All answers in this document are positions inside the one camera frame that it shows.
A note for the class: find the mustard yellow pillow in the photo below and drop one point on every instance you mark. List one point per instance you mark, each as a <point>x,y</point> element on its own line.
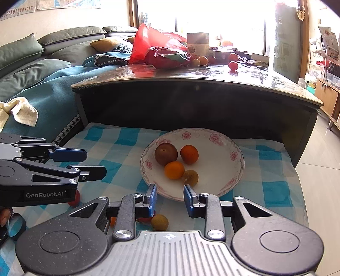
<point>107,43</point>

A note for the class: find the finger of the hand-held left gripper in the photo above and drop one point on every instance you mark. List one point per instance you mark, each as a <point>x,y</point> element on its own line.
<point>90,173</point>
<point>69,155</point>

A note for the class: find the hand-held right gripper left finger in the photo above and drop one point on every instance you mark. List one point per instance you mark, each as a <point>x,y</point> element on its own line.
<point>152,201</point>

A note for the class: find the green sofa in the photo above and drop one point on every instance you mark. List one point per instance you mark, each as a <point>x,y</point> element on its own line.
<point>21,53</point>

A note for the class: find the small yellow-brown fruit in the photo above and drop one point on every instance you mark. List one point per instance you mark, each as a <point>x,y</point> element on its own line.
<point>191,177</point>

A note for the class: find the wall poster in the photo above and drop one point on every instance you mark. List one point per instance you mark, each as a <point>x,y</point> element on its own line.
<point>57,3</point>
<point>16,9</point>

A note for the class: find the small red fruit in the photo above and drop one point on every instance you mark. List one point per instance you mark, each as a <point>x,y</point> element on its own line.
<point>144,220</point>
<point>212,60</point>

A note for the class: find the yellow-green round fruit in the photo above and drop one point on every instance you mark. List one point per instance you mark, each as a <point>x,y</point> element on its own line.
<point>160,222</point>

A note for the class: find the red plastic bag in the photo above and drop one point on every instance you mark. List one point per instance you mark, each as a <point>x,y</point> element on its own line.
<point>146,39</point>

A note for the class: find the blue white checkered cloth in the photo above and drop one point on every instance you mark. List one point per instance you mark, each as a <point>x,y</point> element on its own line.
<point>111,138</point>

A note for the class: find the teal blanket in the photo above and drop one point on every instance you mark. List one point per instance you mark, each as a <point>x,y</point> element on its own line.
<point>53,87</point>

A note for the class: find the red cherry tomato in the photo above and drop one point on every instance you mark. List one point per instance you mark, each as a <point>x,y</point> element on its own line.
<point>233,65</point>
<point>233,57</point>

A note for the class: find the small tan fruit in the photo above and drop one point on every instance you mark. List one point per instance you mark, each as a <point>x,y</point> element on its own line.
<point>196,62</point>

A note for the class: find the wooden cabinet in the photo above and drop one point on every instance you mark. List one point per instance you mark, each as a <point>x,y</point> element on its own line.
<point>328,98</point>

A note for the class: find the red snack packet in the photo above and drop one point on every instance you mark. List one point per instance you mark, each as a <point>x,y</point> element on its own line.
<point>167,58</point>

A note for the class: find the brown round fruit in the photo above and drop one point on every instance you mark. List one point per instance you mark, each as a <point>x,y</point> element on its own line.
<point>166,154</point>

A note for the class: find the white small box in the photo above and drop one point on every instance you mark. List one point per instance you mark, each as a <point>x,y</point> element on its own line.
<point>260,60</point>

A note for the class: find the dark orange tangerine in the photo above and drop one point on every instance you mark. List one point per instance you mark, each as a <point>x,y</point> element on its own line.
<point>189,154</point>

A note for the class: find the printed paper calendar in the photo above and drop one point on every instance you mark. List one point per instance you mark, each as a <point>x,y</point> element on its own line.
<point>330,42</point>

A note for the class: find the white floral plate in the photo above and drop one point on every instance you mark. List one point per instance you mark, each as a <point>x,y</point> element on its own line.
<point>215,167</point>

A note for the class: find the red round fruit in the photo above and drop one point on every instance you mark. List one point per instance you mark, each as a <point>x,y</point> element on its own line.
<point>75,199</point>

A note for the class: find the dark coffee table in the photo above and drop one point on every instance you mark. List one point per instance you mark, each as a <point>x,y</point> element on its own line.
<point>186,100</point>

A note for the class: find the white canister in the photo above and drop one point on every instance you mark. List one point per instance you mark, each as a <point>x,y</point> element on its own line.
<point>198,43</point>

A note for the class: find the houndstooth pillow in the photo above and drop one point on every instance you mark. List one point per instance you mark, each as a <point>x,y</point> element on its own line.
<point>122,48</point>

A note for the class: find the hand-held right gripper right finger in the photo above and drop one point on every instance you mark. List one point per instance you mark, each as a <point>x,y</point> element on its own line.
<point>189,201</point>

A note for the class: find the bright orange tangerine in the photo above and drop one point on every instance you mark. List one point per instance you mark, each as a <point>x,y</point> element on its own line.
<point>174,170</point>

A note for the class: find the cream towel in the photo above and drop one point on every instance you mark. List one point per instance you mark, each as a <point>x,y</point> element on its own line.
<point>21,110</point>

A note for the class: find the blue round disc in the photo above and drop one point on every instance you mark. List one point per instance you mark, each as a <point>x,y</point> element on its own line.
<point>16,227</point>

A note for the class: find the small orange fruit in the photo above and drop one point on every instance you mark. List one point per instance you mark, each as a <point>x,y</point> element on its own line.
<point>203,60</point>
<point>113,221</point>

